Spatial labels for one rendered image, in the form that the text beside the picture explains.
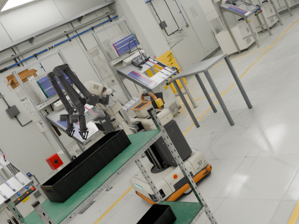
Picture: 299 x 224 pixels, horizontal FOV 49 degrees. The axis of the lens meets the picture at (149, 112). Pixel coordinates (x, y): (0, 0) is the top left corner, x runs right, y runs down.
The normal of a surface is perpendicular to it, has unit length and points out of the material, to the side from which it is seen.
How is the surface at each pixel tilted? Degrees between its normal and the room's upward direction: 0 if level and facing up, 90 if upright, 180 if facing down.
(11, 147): 90
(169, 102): 90
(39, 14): 90
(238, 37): 90
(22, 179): 47
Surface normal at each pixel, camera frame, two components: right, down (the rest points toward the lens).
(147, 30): 0.64, -0.17
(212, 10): -0.60, 0.50
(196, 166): 0.40, 0.00
